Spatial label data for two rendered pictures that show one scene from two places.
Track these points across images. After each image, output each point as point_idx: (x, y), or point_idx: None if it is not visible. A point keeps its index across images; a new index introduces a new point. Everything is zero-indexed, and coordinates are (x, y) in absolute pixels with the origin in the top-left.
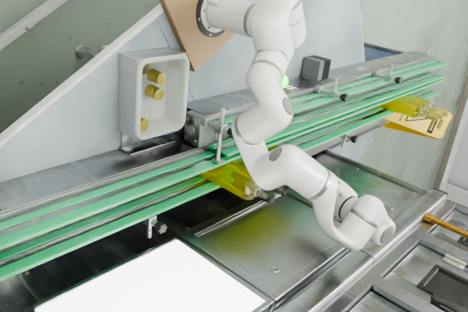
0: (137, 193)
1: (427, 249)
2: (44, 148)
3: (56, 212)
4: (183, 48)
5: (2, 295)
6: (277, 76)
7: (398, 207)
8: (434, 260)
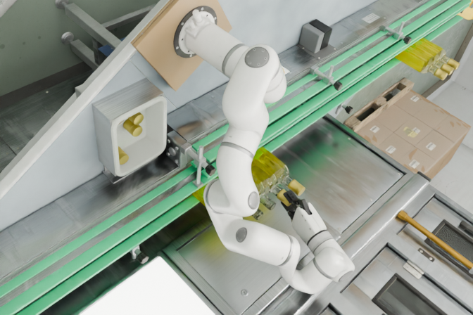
0: (119, 240)
1: (392, 253)
2: (30, 198)
3: (46, 271)
4: (161, 76)
5: None
6: (246, 164)
7: (377, 196)
8: (395, 266)
